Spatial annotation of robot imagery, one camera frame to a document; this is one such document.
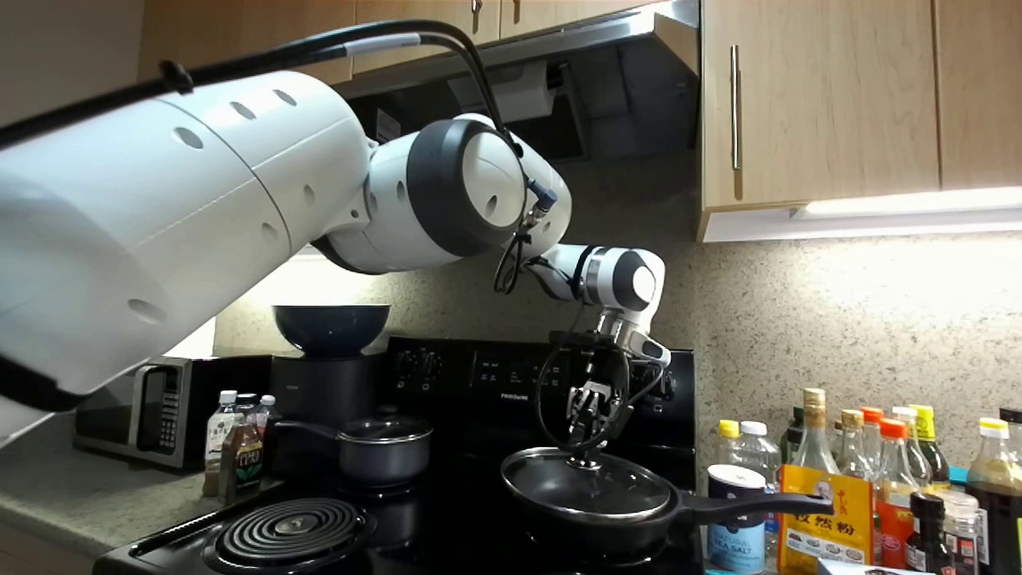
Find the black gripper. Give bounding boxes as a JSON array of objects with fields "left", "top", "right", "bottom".
[{"left": 553, "top": 315, "right": 670, "bottom": 455}]

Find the clear glass pan lid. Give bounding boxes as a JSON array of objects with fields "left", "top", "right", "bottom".
[{"left": 500, "top": 448, "right": 673, "bottom": 520}]

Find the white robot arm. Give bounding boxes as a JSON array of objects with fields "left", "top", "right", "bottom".
[{"left": 0, "top": 71, "right": 670, "bottom": 445}]

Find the black frying pan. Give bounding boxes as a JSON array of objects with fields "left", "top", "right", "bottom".
[{"left": 500, "top": 448, "right": 834, "bottom": 558}]

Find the black electric stove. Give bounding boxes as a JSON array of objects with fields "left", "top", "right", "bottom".
[{"left": 94, "top": 340, "right": 698, "bottom": 575}]

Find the clear bottle white cap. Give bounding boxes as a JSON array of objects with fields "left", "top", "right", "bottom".
[{"left": 736, "top": 419, "right": 778, "bottom": 484}]

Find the blue labelled can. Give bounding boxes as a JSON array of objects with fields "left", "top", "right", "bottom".
[{"left": 707, "top": 463, "right": 768, "bottom": 575}]

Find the small black lidded saucepan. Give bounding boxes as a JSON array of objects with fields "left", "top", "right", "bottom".
[{"left": 272, "top": 416, "right": 433, "bottom": 487}]

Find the tall brown cap bottle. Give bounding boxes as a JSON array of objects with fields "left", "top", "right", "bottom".
[{"left": 794, "top": 388, "right": 840, "bottom": 475}]

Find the black countertop appliance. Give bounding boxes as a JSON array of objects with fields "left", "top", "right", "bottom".
[{"left": 272, "top": 357, "right": 378, "bottom": 475}]

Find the yellow box of seasoning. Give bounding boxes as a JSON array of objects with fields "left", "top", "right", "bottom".
[{"left": 776, "top": 465, "right": 875, "bottom": 575}]

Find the blue bowl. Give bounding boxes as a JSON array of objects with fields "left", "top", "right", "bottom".
[{"left": 274, "top": 305, "right": 391, "bottom": 357}]

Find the orange cap sauce bottle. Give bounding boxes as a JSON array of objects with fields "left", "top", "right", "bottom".
[{"left": 875, "top": 419, "right": 916, "bottom": 570}]

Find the front left coil burner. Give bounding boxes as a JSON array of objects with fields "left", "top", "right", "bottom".
[{"left": 203, "top": 499, "right": 372, "bottom": 575}]

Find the stainless range hood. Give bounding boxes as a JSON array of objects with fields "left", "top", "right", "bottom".
[{"left": 339, "top": 0, "right": 698, "bottom": 165}]

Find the wooden upper cabinet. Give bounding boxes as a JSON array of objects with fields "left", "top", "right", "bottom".
[{"left": 698, "top": 0, "right": 1022, "bottom": 242}]

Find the small sauce bottle white cap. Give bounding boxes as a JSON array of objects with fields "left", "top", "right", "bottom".
[{"left": 201, "top": 389, "right": 241, "bottom": 499}]

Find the yellow cap oil bottle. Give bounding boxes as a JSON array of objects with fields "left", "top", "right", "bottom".
[{"left": 968, "top": 419, "right": 1022, "bottom": 496}]

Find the silver microwave oven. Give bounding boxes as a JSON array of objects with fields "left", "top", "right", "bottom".
[{"left": 72, "top": 355, "right": 272, "bottom": 474}]

